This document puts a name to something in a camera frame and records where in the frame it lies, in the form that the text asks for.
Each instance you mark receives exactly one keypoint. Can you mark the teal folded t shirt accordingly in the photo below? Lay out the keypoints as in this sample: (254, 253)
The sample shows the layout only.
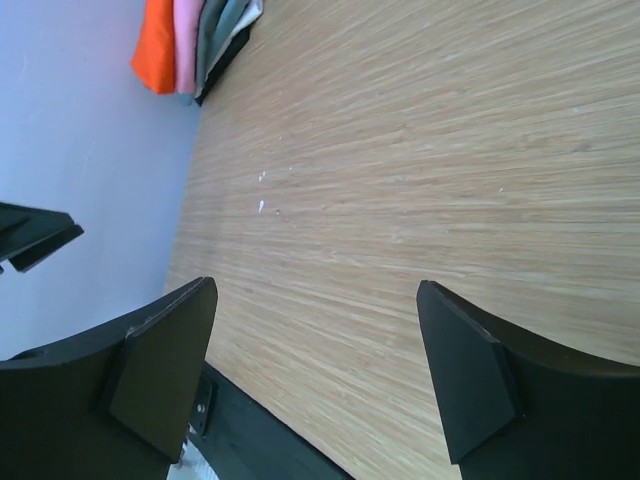
(228, 20)

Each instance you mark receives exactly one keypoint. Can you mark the pink folded t shirt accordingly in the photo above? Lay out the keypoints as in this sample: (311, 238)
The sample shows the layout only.
(186, 14)

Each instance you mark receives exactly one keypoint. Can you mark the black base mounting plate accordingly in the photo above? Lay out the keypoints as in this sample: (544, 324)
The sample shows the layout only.
(240, 439)

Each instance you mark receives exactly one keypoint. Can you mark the grey folded t shirt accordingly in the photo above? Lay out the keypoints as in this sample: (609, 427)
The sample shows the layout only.
(208, 20)

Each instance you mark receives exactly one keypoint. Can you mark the black folded t shirt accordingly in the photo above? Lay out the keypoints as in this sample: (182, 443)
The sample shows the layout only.
(225, 60)

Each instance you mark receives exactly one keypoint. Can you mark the white folded t shirt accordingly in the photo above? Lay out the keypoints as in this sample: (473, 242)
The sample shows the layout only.
(250, 15)

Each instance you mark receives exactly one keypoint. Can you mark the orange folded t shirt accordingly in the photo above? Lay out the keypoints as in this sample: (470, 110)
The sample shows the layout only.
(153, 60)

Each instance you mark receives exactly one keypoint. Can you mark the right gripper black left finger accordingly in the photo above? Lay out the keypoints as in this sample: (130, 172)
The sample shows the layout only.
(112, 402)

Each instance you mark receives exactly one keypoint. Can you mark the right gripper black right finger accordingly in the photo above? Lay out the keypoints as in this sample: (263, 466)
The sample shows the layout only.
(516, 405)

